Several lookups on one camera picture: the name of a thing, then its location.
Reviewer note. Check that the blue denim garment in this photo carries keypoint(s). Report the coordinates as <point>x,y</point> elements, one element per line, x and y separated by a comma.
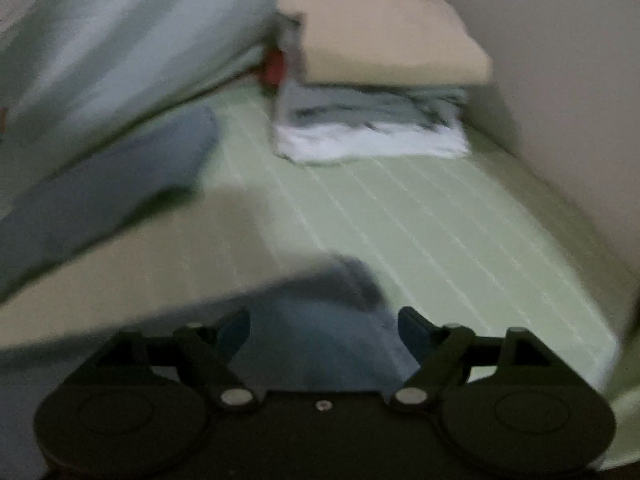
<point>320,340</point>

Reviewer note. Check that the folded grey blue garment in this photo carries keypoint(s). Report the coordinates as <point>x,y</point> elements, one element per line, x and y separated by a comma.
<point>360,105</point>

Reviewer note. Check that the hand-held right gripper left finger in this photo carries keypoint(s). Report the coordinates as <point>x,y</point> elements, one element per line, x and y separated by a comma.
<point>234,335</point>

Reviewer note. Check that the red object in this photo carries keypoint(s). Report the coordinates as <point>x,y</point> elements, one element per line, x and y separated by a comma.
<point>274,67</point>

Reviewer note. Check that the folded beige cloth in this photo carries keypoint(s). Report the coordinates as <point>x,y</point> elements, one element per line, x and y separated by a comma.
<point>390,35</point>

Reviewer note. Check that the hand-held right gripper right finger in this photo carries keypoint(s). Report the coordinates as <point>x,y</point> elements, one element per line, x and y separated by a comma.
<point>412,332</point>

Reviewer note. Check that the folded white garment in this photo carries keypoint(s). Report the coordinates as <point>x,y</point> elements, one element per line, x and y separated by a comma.
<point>375,145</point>

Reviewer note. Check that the carrot print quilt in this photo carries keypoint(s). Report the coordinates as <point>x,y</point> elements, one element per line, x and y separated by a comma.
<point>125,35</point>

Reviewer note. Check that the green grid bed sheet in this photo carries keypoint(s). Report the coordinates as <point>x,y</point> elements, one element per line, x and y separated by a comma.
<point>450,235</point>

